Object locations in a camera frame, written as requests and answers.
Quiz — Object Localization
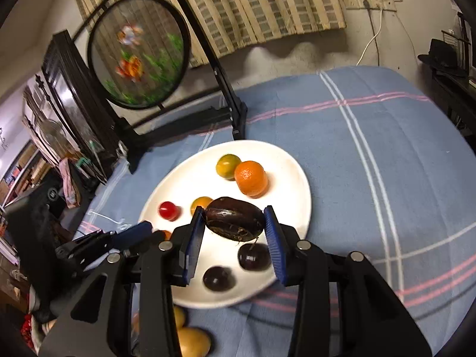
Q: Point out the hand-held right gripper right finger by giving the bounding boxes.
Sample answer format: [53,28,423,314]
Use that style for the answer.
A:
[263,205,432,357]

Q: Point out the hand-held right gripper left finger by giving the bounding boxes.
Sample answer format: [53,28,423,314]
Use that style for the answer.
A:
[39,206,206,357]

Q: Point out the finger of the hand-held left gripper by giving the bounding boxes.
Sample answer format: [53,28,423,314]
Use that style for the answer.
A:
[55,230,129,268]
[108,220,154,250]

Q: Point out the red cherry tomato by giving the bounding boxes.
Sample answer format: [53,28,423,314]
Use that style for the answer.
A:
[158,201,179,221]

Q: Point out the small orange mandarin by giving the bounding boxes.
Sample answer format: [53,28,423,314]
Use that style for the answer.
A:
[190,196,214,216]

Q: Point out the white oval plate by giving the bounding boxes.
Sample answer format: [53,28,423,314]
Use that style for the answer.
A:
[138,140,312,309]

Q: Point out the large orange mandarin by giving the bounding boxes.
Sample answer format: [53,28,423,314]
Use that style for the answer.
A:
[234,160,269,198]

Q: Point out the yellow-green citrus fruit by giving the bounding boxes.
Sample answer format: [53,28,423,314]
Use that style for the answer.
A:
[216,154,242,181]

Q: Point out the large yellow-beige fruit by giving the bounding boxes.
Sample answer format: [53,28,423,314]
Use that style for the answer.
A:
[178,326,212,357]

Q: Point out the black box with round logo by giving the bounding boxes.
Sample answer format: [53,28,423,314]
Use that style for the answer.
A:
[5,184,75,253]

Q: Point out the pink hanging cloth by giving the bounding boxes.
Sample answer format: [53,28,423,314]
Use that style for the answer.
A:
[59,158,80,209]

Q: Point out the blue striped tablecloth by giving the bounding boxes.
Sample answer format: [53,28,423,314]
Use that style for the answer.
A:
[72,65,476,357]

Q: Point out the round goldfish screen on stand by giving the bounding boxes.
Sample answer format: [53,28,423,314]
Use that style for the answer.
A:
[72,0,248,175]

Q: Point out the black desk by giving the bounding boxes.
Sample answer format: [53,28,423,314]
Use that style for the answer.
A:
[431,71,476,138]

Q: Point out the checkered beige curtain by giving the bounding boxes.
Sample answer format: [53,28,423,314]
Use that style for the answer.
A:
[67,0,346,69]

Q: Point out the black hat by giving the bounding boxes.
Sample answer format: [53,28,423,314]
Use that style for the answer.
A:
[417,38,467,79]

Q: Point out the dark carved picture frame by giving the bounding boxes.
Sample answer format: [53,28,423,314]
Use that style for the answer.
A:
[41,30,120,184]

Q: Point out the white power cable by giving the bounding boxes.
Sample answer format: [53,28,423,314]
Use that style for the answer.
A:
[356,7,383,67]

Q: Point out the white wall socket strip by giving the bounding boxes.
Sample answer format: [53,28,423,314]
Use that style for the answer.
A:
[361,0,397,12]

